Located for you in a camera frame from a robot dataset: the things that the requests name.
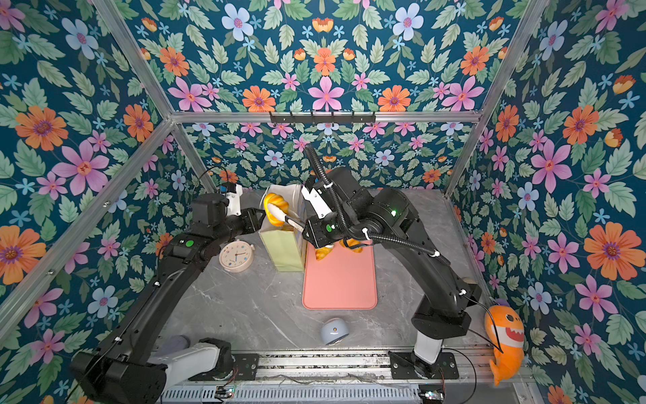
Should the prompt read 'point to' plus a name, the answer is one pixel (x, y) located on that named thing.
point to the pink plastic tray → (343, 279)
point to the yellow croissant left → (321, 252)
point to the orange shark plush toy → (504, 327)
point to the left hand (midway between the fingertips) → (263, 206)
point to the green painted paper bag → (284, 243)
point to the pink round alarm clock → (236, 257)
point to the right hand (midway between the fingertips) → (307, 230)
